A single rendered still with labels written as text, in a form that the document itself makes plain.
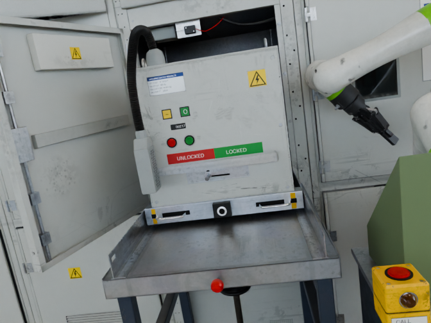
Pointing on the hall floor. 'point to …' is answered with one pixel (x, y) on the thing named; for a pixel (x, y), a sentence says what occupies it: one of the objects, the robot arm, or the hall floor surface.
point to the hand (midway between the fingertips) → (389, 136)
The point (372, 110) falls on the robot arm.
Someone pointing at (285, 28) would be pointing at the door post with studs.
